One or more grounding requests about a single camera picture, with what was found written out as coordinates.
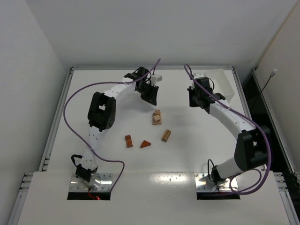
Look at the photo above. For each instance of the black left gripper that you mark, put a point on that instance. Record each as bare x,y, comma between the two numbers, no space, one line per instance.
150,94

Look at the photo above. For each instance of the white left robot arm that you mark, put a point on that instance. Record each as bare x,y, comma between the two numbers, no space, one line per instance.
102,113

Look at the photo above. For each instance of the orange triangle wood block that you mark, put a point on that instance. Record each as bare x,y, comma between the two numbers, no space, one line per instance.
145,144

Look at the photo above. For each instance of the pale long wood block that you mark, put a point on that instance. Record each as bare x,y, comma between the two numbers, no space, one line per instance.
159,122

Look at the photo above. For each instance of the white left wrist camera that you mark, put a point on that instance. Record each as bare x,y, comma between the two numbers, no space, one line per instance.
155,79

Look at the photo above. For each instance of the hanging black cable connector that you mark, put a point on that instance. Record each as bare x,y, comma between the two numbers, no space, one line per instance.
272,74

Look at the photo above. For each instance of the metal mounting plate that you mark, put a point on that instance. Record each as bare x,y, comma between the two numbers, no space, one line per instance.
99,182
205,185

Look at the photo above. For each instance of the orange arch wood block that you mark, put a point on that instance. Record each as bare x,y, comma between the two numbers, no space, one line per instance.
128,140

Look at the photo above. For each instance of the engraved long wood block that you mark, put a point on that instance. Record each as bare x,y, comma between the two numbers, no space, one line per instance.
154,122

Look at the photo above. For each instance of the small brown wood cube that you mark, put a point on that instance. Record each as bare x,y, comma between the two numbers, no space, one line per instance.
157,112

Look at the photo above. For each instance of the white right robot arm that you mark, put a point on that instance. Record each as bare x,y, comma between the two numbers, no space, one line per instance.
252,142

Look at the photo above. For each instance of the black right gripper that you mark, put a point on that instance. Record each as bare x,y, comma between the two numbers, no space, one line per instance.
193,99

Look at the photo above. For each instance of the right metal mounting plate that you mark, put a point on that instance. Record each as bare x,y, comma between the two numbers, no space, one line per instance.
205,185

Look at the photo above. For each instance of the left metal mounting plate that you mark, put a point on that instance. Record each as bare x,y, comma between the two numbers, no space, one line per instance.
99,182

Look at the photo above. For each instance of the striped dark wood block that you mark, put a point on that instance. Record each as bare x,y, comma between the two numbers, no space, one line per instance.
166,135

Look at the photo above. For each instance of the small pale wood cube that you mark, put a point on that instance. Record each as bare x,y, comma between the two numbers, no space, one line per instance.
156,117

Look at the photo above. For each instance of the white translucent plastic bin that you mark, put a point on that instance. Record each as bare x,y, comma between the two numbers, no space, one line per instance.
220,83

